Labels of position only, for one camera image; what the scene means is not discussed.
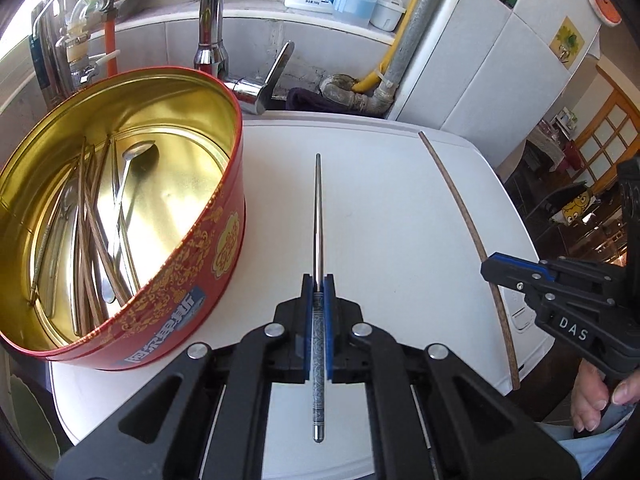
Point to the steel spoon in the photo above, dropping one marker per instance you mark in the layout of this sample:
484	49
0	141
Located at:
147	159

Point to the light blue clothing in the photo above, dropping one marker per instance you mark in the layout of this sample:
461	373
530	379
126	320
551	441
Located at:
588	451

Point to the small white jar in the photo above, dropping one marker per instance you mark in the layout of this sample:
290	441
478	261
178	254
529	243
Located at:
386	14

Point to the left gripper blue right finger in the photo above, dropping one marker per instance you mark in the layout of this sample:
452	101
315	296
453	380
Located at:
327	306

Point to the orange pipe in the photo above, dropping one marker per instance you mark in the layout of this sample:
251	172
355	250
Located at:
110	43

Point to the chrome kitchen faucet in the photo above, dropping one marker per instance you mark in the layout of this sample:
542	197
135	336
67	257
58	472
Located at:
211	57

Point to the red gold round tin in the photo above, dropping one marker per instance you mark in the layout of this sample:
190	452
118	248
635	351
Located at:
185	217

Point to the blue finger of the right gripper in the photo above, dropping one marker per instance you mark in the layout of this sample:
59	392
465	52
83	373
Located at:
514	273

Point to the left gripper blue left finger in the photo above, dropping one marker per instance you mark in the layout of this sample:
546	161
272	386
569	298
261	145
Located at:
305	330

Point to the white cutting board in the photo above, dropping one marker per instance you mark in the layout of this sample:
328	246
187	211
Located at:
394	241

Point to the green plate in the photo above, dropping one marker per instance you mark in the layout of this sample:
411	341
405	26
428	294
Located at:
33	426

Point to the grey metal pipe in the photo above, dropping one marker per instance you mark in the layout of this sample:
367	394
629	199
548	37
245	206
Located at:
375	94

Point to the thin curved wooden chopstick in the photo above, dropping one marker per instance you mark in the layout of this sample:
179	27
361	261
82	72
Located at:
500	306

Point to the metal chopstick patterned handle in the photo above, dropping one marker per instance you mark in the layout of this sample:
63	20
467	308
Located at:
59	208

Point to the plain metal chopstick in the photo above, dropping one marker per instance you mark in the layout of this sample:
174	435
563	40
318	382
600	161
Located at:
122	245

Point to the brown wooden chopstick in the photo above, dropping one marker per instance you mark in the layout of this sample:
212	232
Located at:
89	187
89	305

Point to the white refrigerator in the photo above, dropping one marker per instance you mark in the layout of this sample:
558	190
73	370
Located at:
488	70

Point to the person right hand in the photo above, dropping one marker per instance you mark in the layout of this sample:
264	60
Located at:
590	396

